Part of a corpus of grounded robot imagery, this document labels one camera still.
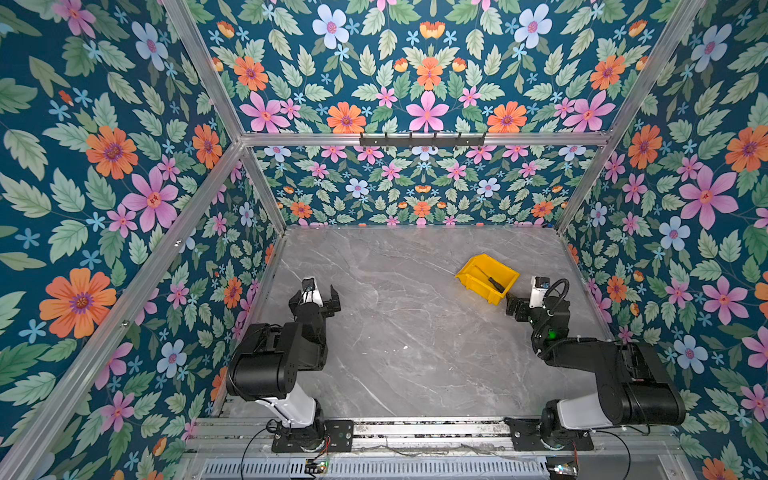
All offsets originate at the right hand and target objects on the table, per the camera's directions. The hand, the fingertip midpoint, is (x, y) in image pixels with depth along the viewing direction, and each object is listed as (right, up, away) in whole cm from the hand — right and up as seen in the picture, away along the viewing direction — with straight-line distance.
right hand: (524, 292), depth 92 cm
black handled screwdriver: (-6, +1, +9) cm, 12 cm away
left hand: (-65, +4, -3) cm, 65 cm away
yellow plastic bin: (-14, +3, +3) cm, 15 cm away
